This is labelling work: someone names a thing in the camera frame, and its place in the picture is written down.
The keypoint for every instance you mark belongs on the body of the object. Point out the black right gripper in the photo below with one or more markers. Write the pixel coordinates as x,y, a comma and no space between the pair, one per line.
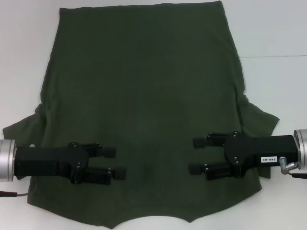
263,148

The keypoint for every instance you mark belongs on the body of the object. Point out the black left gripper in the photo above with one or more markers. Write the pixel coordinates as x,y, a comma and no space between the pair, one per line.
48,160

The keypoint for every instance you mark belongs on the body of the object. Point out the dark green t-shirt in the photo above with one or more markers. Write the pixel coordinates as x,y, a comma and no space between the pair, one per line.
148,95

